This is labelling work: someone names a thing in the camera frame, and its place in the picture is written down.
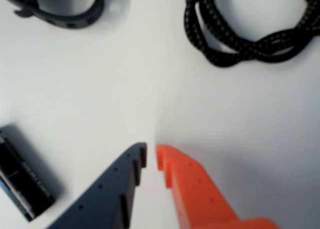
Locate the black braided cable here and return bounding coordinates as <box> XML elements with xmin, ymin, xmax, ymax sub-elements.
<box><xmin>183</xmin><ymin>0</ymin><xmax>320</xmax><ymax>69</ymax></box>

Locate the black plastic ring clamp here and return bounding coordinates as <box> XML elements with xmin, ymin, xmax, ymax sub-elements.
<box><xmin>0</xmin><ymin>0</ymin><xmax>105</xmax><ymax>30</ymax></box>

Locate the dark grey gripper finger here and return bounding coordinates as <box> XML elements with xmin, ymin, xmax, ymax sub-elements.
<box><xmin>46</xmin><ymin>142</ymin><xmax>148</xmax><ymax>229</ymax></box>

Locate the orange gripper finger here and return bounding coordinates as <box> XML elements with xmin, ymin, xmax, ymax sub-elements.
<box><xmin>155</xmin><ymin>143</ymin><xmax>282</xmax><ymax>229</ymax></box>

